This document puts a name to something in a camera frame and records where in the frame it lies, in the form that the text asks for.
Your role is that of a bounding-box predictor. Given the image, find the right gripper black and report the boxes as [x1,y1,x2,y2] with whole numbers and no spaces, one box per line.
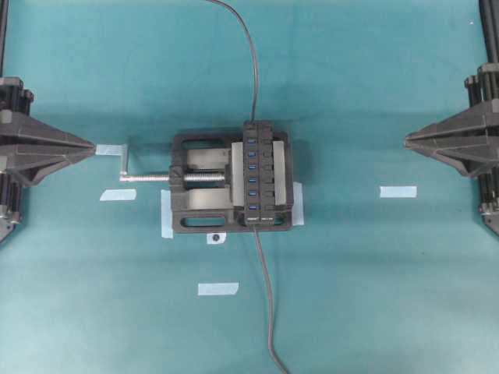
[404,64,498,235]

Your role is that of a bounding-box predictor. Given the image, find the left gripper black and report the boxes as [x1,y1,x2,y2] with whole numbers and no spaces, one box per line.
[1,77,95,242]

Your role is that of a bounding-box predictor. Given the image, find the black multiport USB hub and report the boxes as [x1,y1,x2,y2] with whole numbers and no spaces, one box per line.
[243,121,275,226]

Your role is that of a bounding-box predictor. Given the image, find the blue tape near crank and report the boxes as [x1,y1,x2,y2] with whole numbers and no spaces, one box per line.
[95,144,123,157]

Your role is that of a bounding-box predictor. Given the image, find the blue tape left lower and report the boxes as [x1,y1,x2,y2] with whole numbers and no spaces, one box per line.
[100,189,136,202]

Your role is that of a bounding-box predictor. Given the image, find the blue tape right side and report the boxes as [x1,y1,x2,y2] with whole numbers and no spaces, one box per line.
[380,185,417,199]

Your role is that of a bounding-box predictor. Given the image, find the blue tape vise left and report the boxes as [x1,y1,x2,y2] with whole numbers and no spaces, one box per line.
[161,189,174,239]

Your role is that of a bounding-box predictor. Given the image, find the blue tape vise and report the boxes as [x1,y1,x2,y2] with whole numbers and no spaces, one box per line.
[161,189,174,239]
[292,182,305,226]

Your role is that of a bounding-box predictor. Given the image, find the black bench vise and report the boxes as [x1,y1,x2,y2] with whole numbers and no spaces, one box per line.
[119,128,294,234]

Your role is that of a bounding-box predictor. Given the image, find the blue tape vise right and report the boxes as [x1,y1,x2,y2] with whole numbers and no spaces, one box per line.
[292,182,305,226]

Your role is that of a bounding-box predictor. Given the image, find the white sticker black dot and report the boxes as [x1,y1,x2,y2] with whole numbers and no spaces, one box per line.
[207,232,226,245]

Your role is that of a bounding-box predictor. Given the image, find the blue tape bottom centre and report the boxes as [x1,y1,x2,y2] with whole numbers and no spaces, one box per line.
[197,282,239,296]

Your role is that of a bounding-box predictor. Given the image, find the black frame post right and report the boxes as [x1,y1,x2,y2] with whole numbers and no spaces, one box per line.
[479,0,498,63]

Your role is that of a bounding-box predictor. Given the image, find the black frame post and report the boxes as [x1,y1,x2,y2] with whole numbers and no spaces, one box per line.
[479,0,498,63]
[0,0,9,76]

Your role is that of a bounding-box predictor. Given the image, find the black frame post left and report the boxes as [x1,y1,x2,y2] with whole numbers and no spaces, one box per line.
[0,0,9,76]

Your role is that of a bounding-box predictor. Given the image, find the grey hub power cable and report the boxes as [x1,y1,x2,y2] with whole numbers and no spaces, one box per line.
[252,224,290,374]

